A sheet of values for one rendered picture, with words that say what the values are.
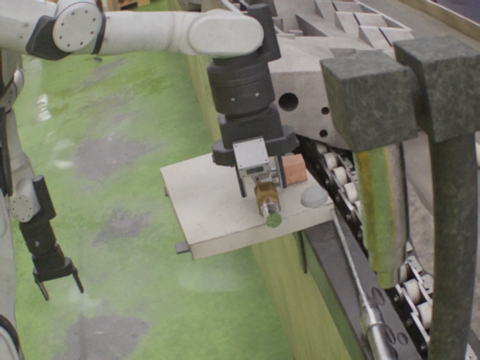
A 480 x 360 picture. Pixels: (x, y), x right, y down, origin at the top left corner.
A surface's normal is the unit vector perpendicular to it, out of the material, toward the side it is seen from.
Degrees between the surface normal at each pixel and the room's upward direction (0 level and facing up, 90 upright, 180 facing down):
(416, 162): 0
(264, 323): 0
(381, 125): 90
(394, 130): 90
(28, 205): 88
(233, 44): 90
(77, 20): 99
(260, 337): 0
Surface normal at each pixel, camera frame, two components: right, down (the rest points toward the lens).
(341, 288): -0.19, -0.89
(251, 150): -0.11, -0.57
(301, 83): 0.17, 0.39
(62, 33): 0.35, 0.48
